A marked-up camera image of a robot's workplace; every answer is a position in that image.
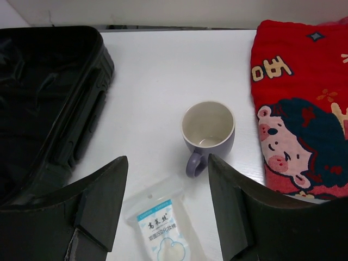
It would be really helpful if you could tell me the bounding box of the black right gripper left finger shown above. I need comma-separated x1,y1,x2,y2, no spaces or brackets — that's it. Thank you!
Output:
1,156,128,260

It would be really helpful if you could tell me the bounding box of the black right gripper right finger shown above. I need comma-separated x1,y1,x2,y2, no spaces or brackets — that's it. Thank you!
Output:
208,154,347,260

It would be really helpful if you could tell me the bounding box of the cotton pads plastic pouch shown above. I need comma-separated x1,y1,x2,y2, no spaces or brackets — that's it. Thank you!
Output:
122,177,207,260

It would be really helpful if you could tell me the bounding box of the purple ceramic mug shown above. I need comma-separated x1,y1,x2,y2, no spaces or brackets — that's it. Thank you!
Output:
181,101,236,178

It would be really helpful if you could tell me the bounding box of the black hard-shell suitcase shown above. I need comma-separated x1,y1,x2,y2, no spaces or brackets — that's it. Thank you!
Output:
1,26,114,205

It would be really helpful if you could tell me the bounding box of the red cartoon towel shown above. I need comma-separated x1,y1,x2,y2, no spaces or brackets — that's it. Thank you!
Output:
250,20,347,200

